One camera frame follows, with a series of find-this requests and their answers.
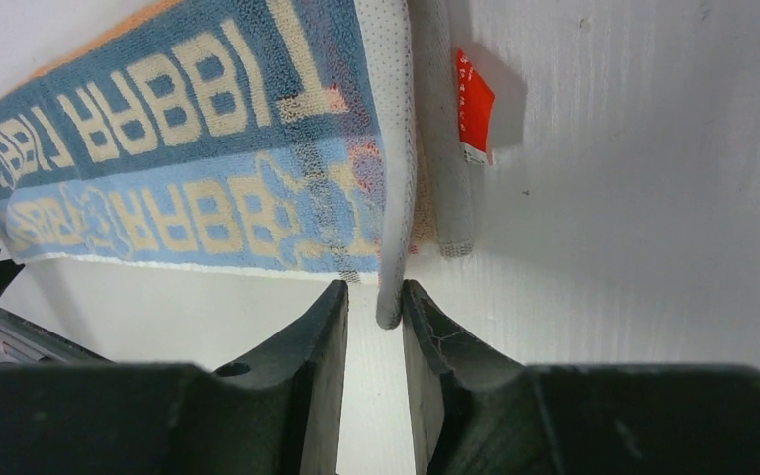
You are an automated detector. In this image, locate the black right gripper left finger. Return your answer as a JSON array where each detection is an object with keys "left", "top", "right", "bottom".
[{"left": 0, "top": 280, "right": 348, "bottom": 474}]

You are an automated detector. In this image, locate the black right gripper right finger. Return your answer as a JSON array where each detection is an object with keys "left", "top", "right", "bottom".
[{"left": 402, "top": 280, "right": 760, "bottom": 474}]

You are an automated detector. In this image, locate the cream rabbit text towel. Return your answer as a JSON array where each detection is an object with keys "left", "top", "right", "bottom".
[{"left": 0, "top": 1, "right": 495, "bottom": 329}]

